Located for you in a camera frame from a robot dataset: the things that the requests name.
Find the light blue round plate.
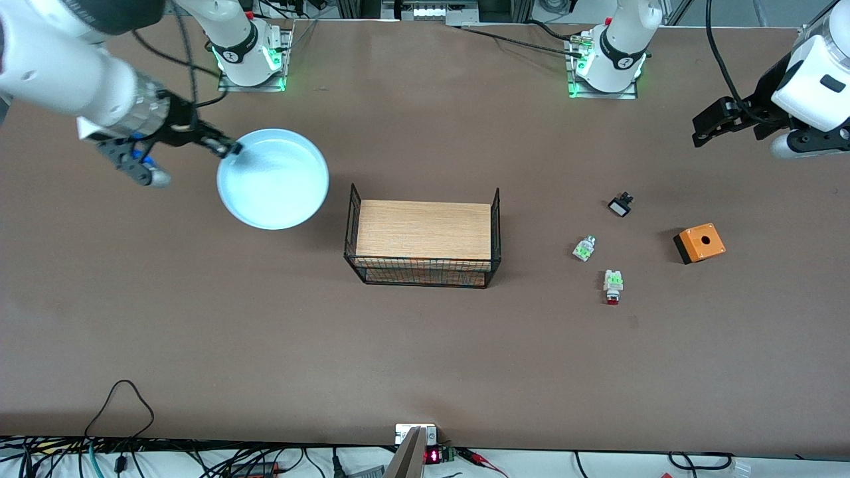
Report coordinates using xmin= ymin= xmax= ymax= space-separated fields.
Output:
xmin=216 ymin=128 xmax=330 ymax=231

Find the grey angled bar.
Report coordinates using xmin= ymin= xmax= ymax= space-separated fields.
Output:
xmin=384 ymin=427 xmax=427 ymax=478

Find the red test probe lead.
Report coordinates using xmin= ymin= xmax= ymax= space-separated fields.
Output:
xmin=462 ymin=448 xmax=509 ymax=478

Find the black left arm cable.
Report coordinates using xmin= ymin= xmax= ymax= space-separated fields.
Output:
xmin=705 ymin=0 xmax=764 ymax=127

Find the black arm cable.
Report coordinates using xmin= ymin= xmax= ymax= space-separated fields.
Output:
xmin=133 ymin=0 xmax=230 ymax=110
xmin=705 ymin=0 xmax=764 ymax=127

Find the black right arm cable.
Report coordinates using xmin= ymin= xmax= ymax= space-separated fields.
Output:
xmin=133 ymin=0 xmax=230 ymax=110

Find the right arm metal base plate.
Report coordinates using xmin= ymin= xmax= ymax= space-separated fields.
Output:
xmin=218 ymin=30 xmax=294 ymax=92

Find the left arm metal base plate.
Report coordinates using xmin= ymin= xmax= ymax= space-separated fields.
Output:
xmin=566 ymin=33 xmax=639 ymax=100

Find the orange button enclosure box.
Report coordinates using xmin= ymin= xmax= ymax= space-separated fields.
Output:
xmin=673 ymin=223 xmax=726 ymax=265

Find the long black table cable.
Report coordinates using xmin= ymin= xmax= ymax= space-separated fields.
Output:
xmin=457 ymin=25 xmax=585 ymax=58

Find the black wire rack wooden shelf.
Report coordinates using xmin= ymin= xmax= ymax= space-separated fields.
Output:
xmin=343 ymin=183 xmax=502 ymax=289

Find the aluminium frame with light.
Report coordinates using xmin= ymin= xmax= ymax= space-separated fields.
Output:
xmin=382 ymin=0 xmax=479 ymax=21

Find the black looped cable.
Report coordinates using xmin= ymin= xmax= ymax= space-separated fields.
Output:
xmin=84 ymin=380 xmax=155 ymax=440

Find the black coiled cable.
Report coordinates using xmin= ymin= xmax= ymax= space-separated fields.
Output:
xmin=667 ymin=451 xmax=734 ymax=471

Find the small white metal bracket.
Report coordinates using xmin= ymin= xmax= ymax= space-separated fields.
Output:
xmin=395 ymin=424 xmax=438 ymax=445

